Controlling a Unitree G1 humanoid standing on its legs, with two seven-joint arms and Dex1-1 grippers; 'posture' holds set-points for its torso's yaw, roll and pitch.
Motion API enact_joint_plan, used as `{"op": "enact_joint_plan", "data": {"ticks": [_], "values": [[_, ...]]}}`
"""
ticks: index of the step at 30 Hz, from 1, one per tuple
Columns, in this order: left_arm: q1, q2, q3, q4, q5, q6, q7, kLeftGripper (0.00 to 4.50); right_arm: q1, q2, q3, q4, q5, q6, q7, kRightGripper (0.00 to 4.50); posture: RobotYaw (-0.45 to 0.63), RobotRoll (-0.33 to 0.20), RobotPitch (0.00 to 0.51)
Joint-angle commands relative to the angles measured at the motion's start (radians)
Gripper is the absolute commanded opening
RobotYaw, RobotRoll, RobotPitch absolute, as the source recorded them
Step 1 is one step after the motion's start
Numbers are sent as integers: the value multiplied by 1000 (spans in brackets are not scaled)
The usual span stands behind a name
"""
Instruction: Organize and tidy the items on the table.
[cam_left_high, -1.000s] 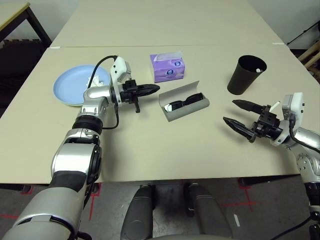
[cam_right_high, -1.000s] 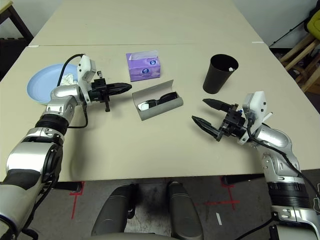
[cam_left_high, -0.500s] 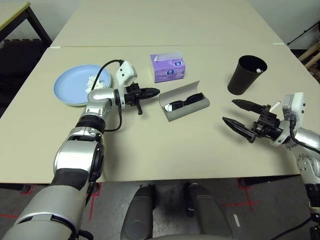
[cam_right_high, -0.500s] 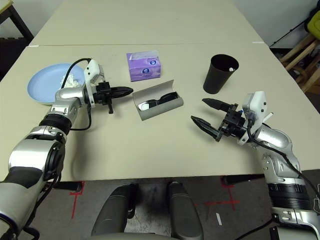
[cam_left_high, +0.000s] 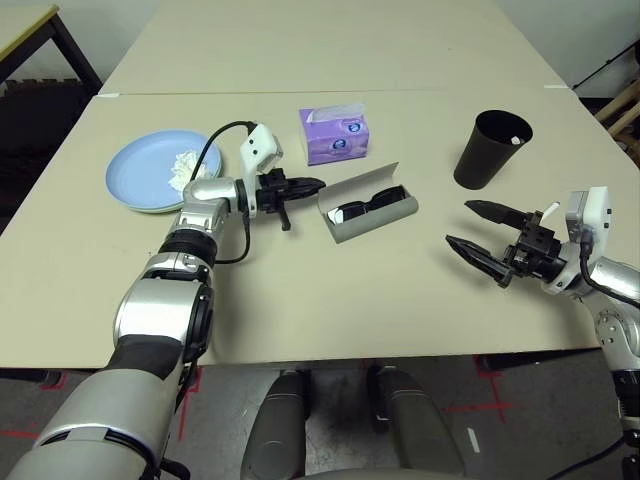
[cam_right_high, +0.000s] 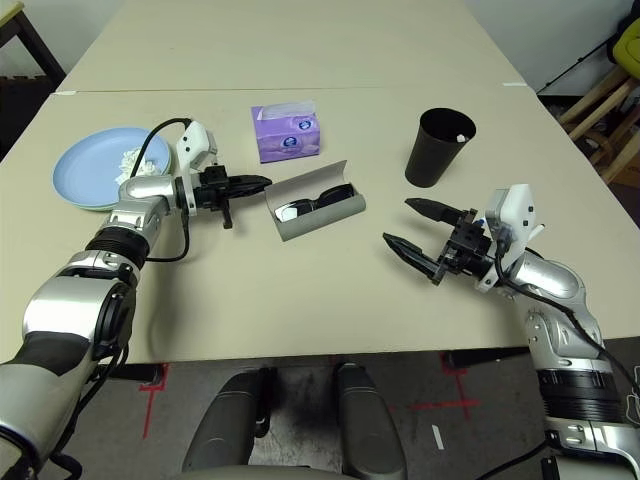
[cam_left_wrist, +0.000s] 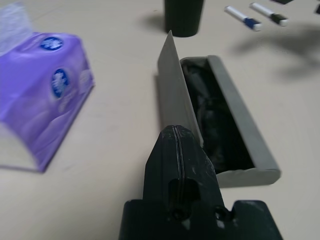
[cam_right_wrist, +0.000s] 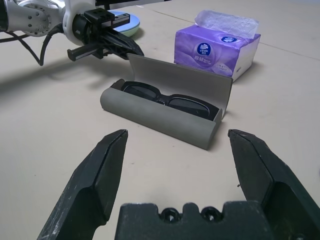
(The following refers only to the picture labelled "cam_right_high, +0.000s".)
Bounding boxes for green plastic plate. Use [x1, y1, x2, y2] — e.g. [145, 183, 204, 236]
[69, 142, 179, 212]

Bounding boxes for wooden rack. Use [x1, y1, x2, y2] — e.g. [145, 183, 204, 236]
[559, 64, 640, 186]

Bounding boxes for black sunglasses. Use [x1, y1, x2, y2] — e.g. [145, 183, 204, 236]
[272, 183, 356, 224]

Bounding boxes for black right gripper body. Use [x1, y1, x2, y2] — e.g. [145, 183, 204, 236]
[432, 207, 495, 287]

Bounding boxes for beige robot torso cover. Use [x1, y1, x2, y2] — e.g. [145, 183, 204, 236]
[174, 464, 351, 480]

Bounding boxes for side table with black frame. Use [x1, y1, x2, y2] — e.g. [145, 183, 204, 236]
[0, 0, 66, 86]

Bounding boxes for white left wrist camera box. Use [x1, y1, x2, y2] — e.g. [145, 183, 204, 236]
[174, 121, 220, 217]

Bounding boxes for black plastic cup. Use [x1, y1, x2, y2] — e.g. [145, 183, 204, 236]
[404, 108, 477, 189]

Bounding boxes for grey glasses case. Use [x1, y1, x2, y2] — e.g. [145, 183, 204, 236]
[263, 159, 367, 243]

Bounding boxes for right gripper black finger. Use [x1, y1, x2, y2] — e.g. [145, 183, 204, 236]
[403, 197, 465, 225]
[382, 232, 445, 282]

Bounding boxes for white tissue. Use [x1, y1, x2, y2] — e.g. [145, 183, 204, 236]
[114, 145, 159, 184]

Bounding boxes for grey robot leg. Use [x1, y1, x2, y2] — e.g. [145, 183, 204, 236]
[182, 367, 276, 474]
[335, 362, 409, 480]

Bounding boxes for black foam floor mat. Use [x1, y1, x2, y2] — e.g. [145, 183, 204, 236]
[0, 74, 54, 156]

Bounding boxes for purple tissue box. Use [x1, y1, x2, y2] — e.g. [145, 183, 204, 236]
[250, 98, 324, 165]

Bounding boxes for thin white floor cable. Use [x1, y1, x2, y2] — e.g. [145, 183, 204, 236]
[624, 367, 640, 416]

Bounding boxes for grey robot right leg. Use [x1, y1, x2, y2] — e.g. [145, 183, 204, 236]
[335, 362, 409, 480]

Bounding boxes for thin black hanging cable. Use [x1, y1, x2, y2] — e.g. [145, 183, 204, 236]
[474, 442, 549, 480]

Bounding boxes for black left wrist camera cable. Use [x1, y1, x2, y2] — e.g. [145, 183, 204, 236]
[130, 117, 194, 264]

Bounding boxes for black table foot bar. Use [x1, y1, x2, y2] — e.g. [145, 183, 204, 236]
[107, 363, 169, 384]
[444, 347, 531, 371]

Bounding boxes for grey robot left leg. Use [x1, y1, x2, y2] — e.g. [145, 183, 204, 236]
[182, 367, 276, 474]

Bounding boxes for red floor tape mark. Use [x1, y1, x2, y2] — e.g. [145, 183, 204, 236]
[409, 354, 481, 421]

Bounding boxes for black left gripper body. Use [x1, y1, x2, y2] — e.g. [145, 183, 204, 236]
[194, 165, 235, 230]

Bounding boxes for blue plastic plate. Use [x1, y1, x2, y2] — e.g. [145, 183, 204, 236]
[52, 127, 176, 209]

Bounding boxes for black stand rod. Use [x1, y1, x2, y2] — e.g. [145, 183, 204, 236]
[537, 37, 621, 94]

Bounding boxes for yellow-green object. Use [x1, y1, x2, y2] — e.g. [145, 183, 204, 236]
[612, 22, 640, 81]

